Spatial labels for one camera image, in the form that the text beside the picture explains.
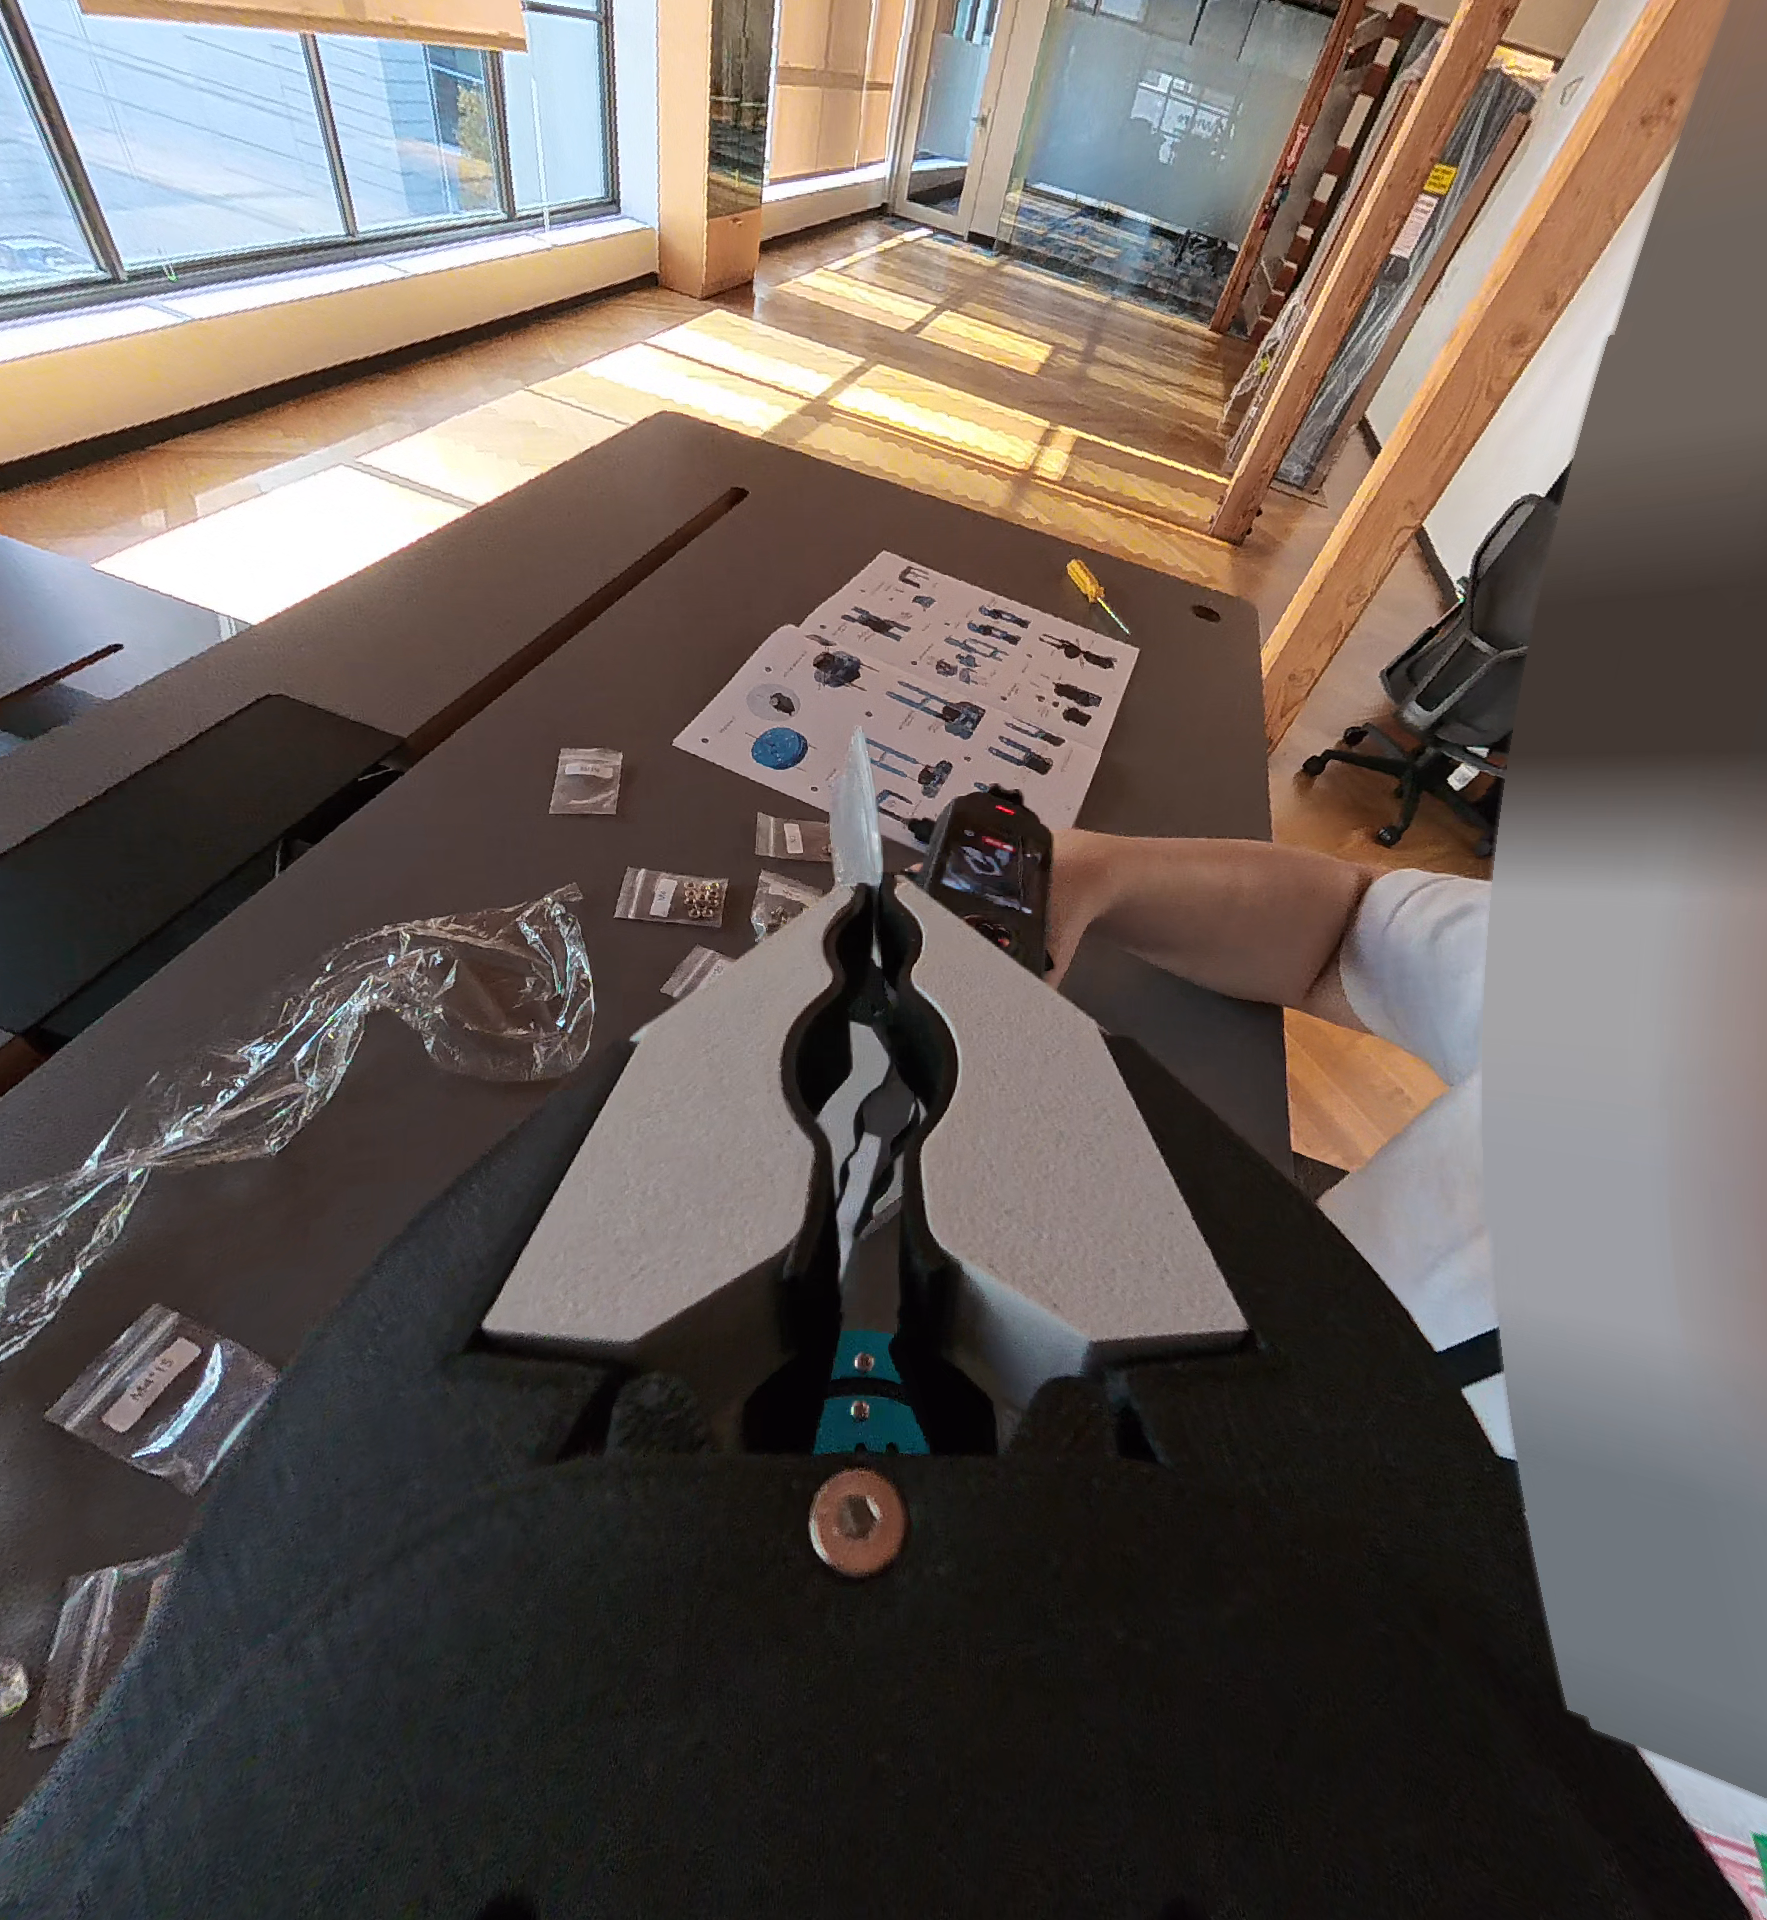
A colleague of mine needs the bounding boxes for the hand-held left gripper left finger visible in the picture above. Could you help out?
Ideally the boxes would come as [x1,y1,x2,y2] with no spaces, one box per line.
[480,881,867,1446]

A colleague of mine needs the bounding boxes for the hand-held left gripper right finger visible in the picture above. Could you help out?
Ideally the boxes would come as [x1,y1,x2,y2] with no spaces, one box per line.
[884,878,1251,1419]

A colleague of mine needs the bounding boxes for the blue metal bracket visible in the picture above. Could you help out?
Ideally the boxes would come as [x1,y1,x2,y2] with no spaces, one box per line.
[811,1327,930,1460]

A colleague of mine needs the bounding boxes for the person's right forearm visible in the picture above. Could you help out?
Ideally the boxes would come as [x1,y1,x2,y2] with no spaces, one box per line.
[1044,829,1372,1036]

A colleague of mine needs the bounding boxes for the dark grey desk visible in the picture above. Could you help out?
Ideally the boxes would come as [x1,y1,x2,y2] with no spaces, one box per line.
[0,410,1296,1920]

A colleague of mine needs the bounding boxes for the neighbouring dark desk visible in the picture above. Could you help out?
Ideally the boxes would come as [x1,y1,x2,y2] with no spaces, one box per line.
[0,507,411,1157]

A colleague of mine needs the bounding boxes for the assembly instruction sheet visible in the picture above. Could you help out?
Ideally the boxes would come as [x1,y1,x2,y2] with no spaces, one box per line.
[674,549,1142,862]

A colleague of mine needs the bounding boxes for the person's white shirt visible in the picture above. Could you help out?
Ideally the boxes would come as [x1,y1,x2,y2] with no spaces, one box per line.
[1303,868,1519,1463]

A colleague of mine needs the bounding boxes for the grey mesh office chair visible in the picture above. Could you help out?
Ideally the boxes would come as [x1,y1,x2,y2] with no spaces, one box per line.
[1301,494,1560,856]

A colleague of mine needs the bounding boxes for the leaning dark panels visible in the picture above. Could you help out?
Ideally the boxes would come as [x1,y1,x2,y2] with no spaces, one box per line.
[1228,30,1536,496]

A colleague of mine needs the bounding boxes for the wooden column cabinet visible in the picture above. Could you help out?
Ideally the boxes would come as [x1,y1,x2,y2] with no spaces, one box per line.
[657,0,771,299]

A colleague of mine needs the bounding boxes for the wooden support beam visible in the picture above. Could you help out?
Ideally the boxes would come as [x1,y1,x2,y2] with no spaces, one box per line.
[1213,0,1523,542]
[1263,0,1732,742]

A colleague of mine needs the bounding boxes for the glass door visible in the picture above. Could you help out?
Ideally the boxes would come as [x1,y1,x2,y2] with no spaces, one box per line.
[889,0,1034,225]

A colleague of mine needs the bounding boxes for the large glass window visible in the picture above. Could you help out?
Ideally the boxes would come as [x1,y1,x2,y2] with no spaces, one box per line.
[0,0,622,293]

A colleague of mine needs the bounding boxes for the beige roller blind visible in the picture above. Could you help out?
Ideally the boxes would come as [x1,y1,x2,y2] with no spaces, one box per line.
[80,0,528,54]

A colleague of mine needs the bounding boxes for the black desk cable flap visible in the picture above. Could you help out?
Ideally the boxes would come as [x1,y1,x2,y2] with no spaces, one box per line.
[0,691,407,1041]

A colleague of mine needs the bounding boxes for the frosted glass wall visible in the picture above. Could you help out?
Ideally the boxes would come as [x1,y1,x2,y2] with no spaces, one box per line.
[1003,0,1341,324]

